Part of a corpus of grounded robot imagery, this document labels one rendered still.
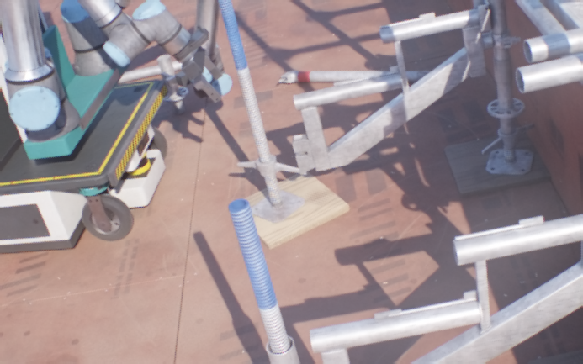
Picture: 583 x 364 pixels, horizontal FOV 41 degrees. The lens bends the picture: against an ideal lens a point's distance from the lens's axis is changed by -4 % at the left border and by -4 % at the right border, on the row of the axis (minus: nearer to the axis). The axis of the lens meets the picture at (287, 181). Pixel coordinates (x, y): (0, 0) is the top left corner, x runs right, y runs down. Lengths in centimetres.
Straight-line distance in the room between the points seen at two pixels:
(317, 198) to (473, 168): 54
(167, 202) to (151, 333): 71
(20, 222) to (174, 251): 55
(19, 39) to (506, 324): 151
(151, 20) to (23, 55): 38
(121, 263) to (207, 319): 48
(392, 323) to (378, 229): 99
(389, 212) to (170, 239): 75
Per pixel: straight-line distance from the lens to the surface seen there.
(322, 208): 267
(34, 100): 237
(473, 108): 314
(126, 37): 238
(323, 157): 261
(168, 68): 349
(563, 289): 163
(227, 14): 240
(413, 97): 255
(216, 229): 274
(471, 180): 269
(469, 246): 150
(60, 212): 277
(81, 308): 262
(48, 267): 288
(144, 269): 267
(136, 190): 286
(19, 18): 233
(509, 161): 274
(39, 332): 261
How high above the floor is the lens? 152
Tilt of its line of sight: 32 degrees down
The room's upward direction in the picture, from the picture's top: 14 degrees counter-clockwise
